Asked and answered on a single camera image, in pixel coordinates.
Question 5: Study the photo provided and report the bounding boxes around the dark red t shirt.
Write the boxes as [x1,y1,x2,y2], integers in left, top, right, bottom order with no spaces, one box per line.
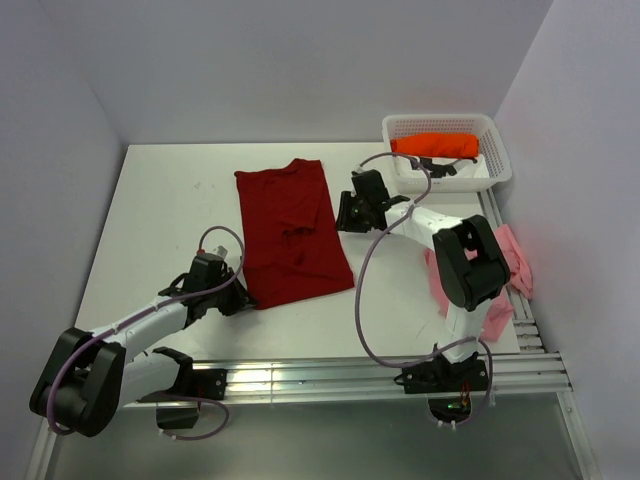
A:
[235,158,354,310]

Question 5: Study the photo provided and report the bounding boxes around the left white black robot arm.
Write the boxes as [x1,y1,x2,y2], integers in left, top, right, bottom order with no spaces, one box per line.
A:
[29,247,257,437]

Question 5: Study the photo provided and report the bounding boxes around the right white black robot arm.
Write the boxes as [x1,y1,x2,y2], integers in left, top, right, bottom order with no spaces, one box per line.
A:
[336,168,510,390]

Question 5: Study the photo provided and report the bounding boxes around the rolled orange t shirt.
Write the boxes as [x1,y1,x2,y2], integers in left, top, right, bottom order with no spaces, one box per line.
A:
[390,132,479,159]

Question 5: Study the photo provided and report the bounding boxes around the white black printed t shirt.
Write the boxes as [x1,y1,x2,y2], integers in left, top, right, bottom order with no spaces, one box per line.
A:
[394,154,490,180]

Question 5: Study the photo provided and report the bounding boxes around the white plastic basket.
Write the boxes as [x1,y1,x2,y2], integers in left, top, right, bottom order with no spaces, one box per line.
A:
[382,113,512,193]

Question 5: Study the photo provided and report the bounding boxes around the pink t shirt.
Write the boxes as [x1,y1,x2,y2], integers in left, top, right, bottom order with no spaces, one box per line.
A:
[424,224,534,342]

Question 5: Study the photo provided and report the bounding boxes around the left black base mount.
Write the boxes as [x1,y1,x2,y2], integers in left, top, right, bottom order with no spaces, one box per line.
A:
[145,368,230,441]

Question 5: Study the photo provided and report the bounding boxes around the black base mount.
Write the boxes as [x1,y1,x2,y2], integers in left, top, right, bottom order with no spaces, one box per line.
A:
[145,368,230,441]
[393,353,494,430]

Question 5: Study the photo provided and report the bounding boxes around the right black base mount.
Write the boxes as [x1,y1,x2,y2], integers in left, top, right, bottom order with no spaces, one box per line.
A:
[393,353,494,430]

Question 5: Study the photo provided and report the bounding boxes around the aluminium rail frame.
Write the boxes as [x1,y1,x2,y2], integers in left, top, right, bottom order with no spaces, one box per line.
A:
[24,189,601,480]

